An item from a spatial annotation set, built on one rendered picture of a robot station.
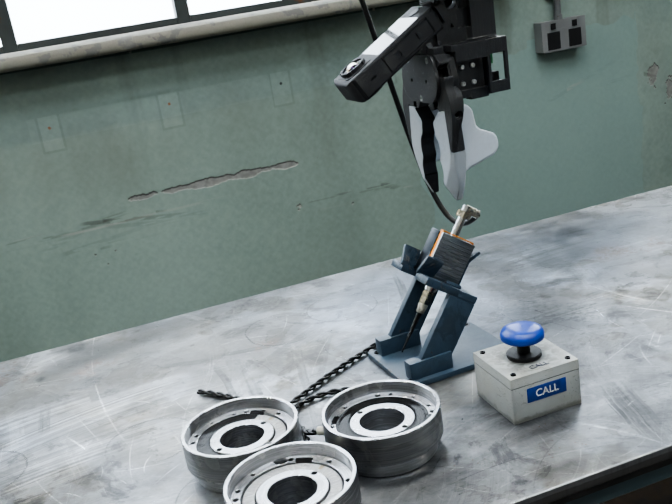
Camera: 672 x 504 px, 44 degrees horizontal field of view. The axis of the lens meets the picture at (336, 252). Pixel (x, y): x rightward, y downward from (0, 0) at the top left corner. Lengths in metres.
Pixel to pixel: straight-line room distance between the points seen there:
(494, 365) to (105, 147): 1.62
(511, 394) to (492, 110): 1.87
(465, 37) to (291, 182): 1.56
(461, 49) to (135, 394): 0.51
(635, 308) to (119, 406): 0.58
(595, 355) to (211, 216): 1.58
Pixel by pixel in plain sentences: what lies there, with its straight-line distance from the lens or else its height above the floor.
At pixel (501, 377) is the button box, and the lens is 0.78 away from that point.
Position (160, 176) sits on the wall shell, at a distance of 2.29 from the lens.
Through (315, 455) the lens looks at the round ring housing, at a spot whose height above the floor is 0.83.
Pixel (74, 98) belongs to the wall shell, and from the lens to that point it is 2.25.
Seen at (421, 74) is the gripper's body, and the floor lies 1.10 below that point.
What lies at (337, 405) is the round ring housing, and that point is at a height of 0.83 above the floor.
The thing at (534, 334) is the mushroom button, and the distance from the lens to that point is 0.78.
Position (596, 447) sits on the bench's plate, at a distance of 0.75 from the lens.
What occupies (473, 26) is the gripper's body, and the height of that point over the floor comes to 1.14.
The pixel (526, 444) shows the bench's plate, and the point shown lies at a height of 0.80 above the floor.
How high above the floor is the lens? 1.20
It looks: 18 degrees down
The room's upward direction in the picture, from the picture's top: 9 degrees counter-clockwise
